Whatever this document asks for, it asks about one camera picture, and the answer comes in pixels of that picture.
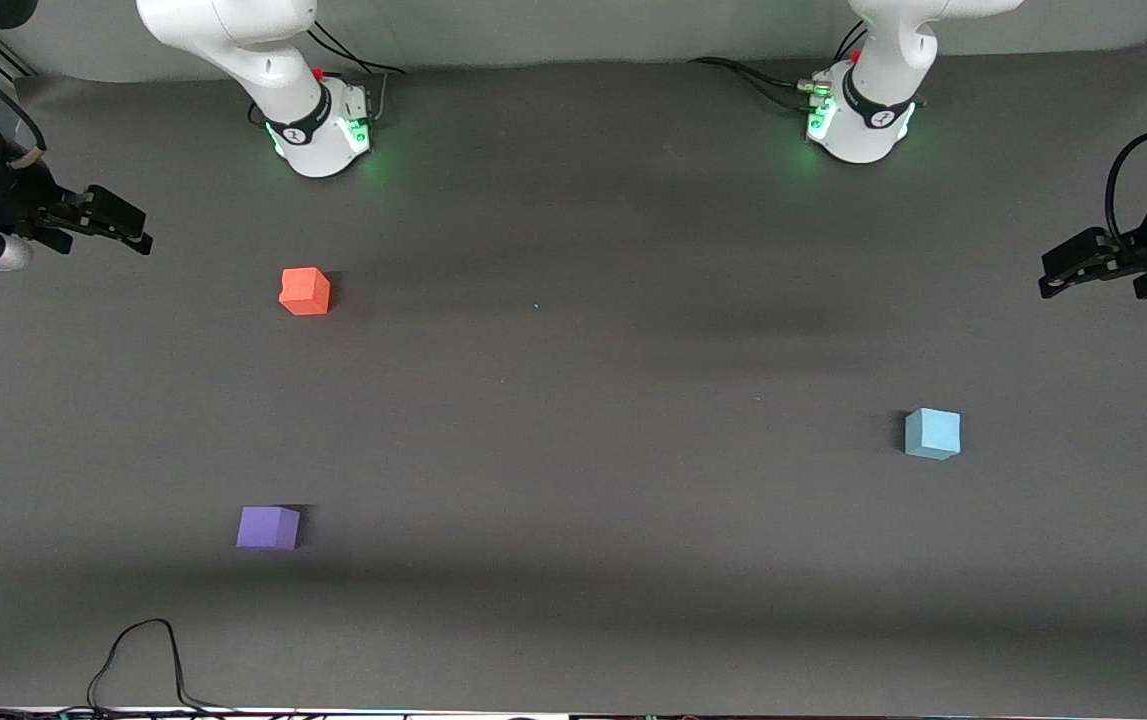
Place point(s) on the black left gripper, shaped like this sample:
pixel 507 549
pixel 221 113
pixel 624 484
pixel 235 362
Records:
pixel 1146 253

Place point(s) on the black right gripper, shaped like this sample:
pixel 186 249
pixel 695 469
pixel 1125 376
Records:
pixel 15 203

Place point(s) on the light blue foam block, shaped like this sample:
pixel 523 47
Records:
pixel 933 434

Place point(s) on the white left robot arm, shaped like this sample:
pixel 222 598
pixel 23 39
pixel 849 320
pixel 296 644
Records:
pixel 883 60

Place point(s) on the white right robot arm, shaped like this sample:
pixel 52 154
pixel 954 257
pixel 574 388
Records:
pixel 233 40

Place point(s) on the orange foam block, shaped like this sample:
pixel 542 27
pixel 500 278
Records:
pixel 305 292

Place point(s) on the purple foam block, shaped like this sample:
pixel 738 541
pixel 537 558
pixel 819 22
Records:
pixel 267 528

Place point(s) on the dark grey table mat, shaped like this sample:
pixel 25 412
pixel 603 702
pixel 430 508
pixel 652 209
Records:
pixel 633 500

